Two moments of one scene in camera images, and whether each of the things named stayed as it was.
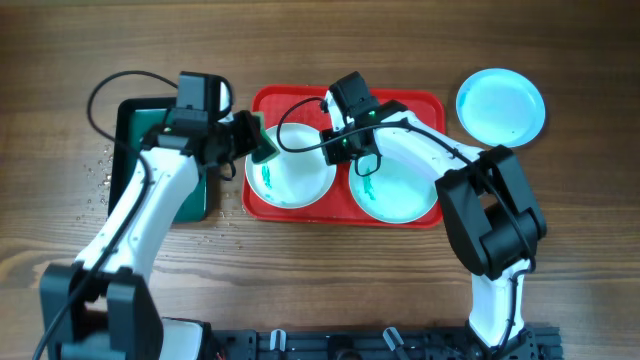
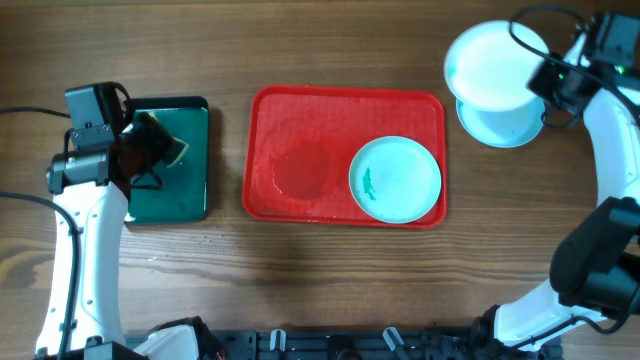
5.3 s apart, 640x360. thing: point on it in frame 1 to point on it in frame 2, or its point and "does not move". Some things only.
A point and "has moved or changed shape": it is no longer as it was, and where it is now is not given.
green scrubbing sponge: [266, 149] has moved or changed shape
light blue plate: [402, 189] does not move
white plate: [297, 177] to [488, 69]
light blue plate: [500, 106] does not move
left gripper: [248, 138] to [144, 123]
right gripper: [331, 155] to [538, 79]
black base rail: [527, 343] does not move
